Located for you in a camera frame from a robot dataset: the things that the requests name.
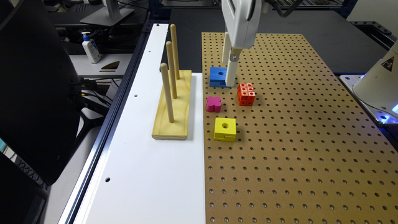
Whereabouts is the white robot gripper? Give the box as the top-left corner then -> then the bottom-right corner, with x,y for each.
221,0 -> 262,87

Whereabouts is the pink flower-shaped block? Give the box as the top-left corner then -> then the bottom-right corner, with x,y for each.
206,96 -> 221,113

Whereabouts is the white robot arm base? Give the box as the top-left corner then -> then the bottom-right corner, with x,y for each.
353,42 -> 397,116

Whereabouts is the blue square block with hole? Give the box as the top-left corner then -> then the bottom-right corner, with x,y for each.
209,67 -> 234,87

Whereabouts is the orange cube block with holes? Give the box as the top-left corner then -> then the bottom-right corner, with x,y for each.
238,83 -> 256,106

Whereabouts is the middle wooden peg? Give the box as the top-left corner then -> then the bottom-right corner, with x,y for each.
166,41 -> 177,99

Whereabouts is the wooden peg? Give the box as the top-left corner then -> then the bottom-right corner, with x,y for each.
160,63 -> 174,123
166,41 -> 177,99
170,24 -> 180,80

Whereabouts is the back wooden peg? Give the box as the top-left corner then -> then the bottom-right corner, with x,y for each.
170,24 -> 180,80

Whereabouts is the front wooden peg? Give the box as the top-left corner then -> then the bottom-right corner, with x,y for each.
160,63 -> 174,123

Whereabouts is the yellow square block with hole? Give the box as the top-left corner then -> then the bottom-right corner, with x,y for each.
213,118 -> 236,142

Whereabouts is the wooden peg stand base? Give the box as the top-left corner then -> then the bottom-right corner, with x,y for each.
152,70 -> 192,140

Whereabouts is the brown perforated pegboard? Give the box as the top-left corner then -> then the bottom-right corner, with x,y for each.
201,32 -> 397,223

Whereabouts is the grey monitor stand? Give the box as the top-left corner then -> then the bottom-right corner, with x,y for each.
80,0 -> 134,26

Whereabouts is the white lotion pump bottle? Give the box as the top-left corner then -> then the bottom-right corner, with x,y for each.
81,32 -> 101,63

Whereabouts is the white board with holes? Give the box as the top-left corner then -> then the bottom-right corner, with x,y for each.
60,24 -> 206,223

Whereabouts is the black office chair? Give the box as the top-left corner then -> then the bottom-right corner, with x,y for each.
0,0 -> 110,187

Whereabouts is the black cables bundle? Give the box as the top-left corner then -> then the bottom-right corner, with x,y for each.
70,77 -> 123,108

